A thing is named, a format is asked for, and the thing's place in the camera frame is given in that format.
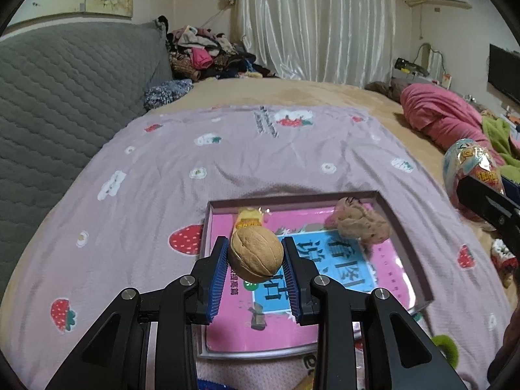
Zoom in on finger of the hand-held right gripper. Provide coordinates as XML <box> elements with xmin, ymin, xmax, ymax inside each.
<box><xmin>500</xmin><ymin>175</ymin><xmax>520</xmax><ymax>196</ymax></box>
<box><xmin>451</xmin><ymin>176</ymin><xmax>520</xmax><ymax>233</ymax></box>

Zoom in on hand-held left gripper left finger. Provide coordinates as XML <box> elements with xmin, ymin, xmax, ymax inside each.
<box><xmin>46</xmin><ymin>236</ymin><xmax>230</xmax><ymax>390</ymax></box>

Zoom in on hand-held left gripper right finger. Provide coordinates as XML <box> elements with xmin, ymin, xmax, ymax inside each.
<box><xmin>281</xmin><ymin>236</ymin><xmax>468</xmax><ymax>390</ymax></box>

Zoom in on pink box lid tray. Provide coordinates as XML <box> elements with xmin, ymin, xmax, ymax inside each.
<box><xmin>197</xmin><ymin>190</ymin><xmax>435</xmax><ymax>360</ymax></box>

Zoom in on walnut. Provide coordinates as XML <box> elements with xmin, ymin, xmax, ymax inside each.
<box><xmin>228</xmin><ymin>227</ymin><xmax>284</xmax><ymax>283</ymax></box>

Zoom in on beige plush toy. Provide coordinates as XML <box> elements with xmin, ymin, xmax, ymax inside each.
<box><xmin>325</xmin><ymin>197</ymin><xmax>391</xmax><ymax>253</ymax></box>

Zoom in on green hair scrunchie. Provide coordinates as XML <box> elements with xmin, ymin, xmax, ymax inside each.
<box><xmin>431</xmin><ymin>334</ymin><xmax>460</xmax><ymax>368</ymax></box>

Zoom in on green fleece blanket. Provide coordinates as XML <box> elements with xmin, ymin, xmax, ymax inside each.
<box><xmin>481</xmin><ymin>116</ymin><xmax>520</xmax><ymax>167</ymax></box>

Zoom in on small red white plush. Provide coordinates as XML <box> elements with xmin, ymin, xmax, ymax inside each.
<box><xmin>491</xmin><ymin>239</ymin><xmax>518</xmax><ymax>287</ymax></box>

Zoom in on pink quilt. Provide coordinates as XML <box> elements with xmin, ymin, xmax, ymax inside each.
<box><xmin>400</xmin><ymin>83</ymin><xmax>494</xmax><ymax>159</ymax></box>

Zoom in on black television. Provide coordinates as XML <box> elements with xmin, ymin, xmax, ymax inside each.
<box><xmin>487</xmin><ymin>43</ymin><xmax>520</xmax><ymax>106</ymax></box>

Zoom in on pink strawberry print blanket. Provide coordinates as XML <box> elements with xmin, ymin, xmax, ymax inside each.
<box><xmin>0</xmin><ymin>103</ymin><xmax>513</xmax><ymax>390</ymax></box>

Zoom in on grey brown cloth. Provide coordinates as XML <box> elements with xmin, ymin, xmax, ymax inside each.
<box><xmin>365</xmin><ymin>79</ymin><xmax>407</xmax><ymax>100</ymax></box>

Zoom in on black yellow item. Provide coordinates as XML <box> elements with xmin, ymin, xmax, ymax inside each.
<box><xmin>394</xmin><ymin>58</ymin><xmax>427</xmax><ymax>74</ymax></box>

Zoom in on blue patterned cloth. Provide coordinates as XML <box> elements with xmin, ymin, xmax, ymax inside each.
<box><xmin>144</xmin><ymin>79</ymin><xmax>193</xmax><ymax>110</ymax></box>

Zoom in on pile of clothes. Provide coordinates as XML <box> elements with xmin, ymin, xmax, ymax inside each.
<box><xmin>166</xmin><ymin>25</ymin><xmax>281</xmax><ymax>81</ymax></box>

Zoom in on grey quilted headboard cover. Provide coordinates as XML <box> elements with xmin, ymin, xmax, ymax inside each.
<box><xmin>0</xmin><ymin>20</ymin><xmax>173</xmax><ymax>289</ymax></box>

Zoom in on white curtain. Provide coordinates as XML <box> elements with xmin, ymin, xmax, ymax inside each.
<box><xmin>229</xmin><ymin>0</ymin><xmax>397</xmax><ymax>88</ymax></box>

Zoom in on white curved metal frame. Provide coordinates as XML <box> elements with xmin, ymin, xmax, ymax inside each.
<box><xmin>416</xmin><ymin>43</ymin><xmax>446</xmax><ymax>79</ymax></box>

